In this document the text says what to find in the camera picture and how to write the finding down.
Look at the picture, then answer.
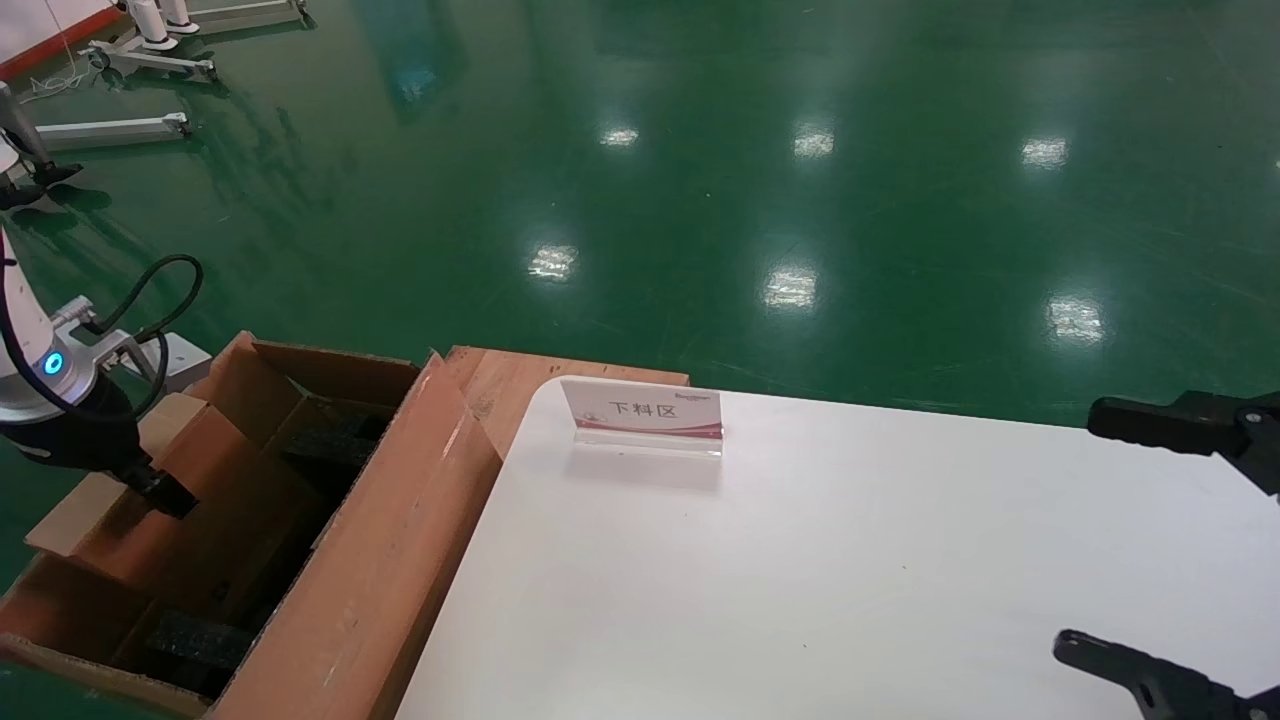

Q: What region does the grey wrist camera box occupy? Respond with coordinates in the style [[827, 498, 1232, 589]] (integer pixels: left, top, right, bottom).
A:
[[105, 330, 214, 396]]

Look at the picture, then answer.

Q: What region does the thin black camera cable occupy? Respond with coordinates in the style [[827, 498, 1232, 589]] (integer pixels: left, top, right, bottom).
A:
[[0, 230, 171, 416]]

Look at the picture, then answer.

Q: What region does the black foam pad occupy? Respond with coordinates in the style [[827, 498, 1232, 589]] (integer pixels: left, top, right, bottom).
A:
[[280, 398, 398, 471], [145, 608, 267, 697]]

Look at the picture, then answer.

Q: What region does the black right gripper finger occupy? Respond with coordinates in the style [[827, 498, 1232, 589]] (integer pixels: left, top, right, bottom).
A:
[[1087, 391, 1280, 497], [1052, 630, 1280, 720]]

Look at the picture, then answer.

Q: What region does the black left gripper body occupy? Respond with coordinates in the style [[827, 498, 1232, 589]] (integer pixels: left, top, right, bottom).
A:
[[0, 375, 142, 477]]

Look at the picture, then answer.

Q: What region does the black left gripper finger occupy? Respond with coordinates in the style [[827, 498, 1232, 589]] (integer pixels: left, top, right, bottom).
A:
[[121, 458, 200, 520]]

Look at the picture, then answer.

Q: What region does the grey stand leg black foot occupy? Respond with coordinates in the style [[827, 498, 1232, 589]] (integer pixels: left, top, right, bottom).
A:
[[0, 80, 87, 211]]

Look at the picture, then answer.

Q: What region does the large open cardboard box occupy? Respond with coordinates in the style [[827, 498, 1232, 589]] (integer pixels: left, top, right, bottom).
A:
[[0, 330, 504, 720]]

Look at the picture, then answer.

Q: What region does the white metal floor bar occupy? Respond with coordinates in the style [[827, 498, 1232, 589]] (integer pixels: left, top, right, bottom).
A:
[[35, 112, 192, 152]]

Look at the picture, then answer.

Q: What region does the acrylic sign with red print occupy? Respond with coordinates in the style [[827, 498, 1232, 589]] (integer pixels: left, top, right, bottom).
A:
[[560, 376, 725, 458]]

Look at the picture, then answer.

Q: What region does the small cardboard box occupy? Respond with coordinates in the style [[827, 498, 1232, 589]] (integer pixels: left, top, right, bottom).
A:
[[25, 392, 336, 606]]

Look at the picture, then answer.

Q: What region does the thick black cable loop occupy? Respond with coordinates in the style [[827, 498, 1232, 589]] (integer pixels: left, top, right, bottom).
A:
[[95, 254, 205, 339]]

